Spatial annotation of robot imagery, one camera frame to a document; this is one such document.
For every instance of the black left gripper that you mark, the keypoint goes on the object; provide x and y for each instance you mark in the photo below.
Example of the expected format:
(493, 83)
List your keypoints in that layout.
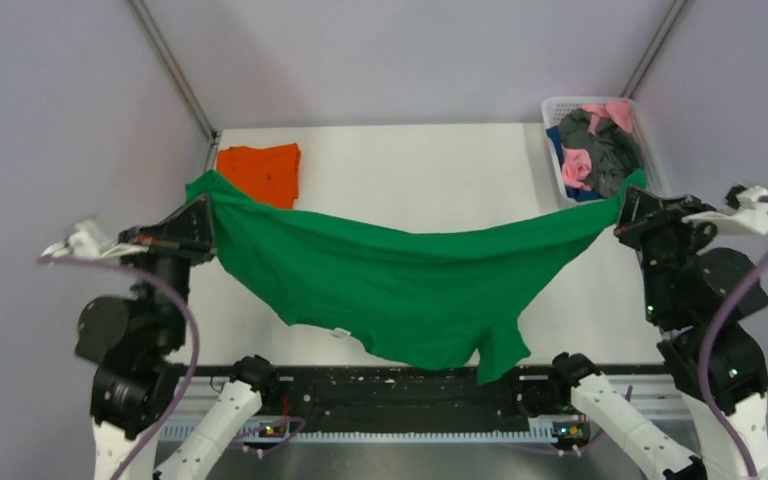
(187, 231)

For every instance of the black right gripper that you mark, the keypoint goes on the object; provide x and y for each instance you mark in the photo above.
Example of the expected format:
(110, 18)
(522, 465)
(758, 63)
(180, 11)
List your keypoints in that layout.
(641, 212)

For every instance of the green t shirt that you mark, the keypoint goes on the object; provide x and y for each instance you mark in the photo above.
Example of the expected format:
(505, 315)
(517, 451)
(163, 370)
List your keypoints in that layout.
(428, 300)

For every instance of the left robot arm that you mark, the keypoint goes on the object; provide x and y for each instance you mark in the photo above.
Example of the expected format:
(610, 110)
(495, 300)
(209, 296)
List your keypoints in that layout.
(145, 349)

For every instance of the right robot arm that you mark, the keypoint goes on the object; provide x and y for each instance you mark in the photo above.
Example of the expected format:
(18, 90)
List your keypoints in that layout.
(697, 295)

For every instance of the white plastic laundry basket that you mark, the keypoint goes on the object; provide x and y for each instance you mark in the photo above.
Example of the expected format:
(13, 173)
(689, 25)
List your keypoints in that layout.
(554, 109)

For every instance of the blue t shirt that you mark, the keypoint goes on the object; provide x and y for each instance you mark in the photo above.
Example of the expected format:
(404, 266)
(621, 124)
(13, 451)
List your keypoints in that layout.
(577, 195)

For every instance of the dark grey t shirt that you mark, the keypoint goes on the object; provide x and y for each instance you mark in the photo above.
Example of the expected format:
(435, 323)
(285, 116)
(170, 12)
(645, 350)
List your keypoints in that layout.
(606, 156)

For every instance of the pink t shirt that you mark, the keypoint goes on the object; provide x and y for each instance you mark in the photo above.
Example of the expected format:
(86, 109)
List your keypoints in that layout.
(579, 166)

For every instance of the folded orange t shirt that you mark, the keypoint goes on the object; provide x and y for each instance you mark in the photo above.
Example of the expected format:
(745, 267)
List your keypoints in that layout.
(267, 175)

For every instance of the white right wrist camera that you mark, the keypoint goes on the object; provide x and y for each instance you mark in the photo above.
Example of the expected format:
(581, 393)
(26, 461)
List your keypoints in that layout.
(746, 213)

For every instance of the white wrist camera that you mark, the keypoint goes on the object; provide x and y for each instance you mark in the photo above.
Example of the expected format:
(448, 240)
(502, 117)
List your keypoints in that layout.
(88, 240)
(746, 213)

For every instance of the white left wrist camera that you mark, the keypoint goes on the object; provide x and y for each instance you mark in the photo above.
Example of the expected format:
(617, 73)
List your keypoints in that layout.
(88, 240)

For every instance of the white slotted cable duct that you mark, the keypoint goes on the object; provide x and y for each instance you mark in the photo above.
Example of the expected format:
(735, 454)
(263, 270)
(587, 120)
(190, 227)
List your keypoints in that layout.
(541, 432)

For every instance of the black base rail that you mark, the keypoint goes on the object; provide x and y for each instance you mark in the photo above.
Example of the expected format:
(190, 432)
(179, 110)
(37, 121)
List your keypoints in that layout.
(406, 400)

